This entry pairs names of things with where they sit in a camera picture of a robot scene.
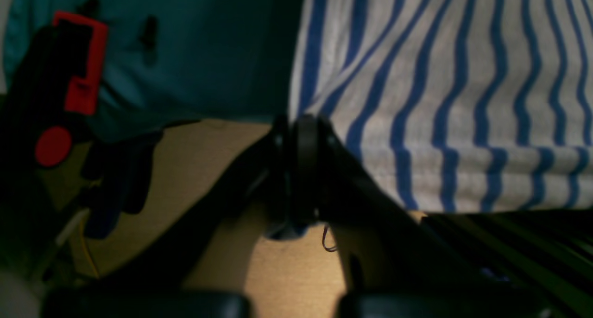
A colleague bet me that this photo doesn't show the blue white striped T-shirt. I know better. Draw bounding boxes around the blue white striped T-shirt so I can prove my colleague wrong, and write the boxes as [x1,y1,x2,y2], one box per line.
[289,0,593,214]

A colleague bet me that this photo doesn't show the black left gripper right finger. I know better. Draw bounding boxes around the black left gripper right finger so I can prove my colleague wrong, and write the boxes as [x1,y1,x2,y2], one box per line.
[291,115,550,318]

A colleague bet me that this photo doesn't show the blue black bar clamp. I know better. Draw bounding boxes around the blue black bar clamp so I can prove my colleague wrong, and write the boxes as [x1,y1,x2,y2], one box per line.
[81,130,164,240]

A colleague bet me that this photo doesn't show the teal table cloth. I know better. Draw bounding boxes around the teal table cloth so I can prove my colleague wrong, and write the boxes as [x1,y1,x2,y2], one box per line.
[0,0,303,142]

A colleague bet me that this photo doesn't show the red black clamp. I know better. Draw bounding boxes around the red black clamp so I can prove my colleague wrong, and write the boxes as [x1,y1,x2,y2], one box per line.
[1,11,109,168]

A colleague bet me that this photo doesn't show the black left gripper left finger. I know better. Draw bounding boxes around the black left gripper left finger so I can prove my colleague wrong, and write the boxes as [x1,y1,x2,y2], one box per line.
[42,117,290,318]

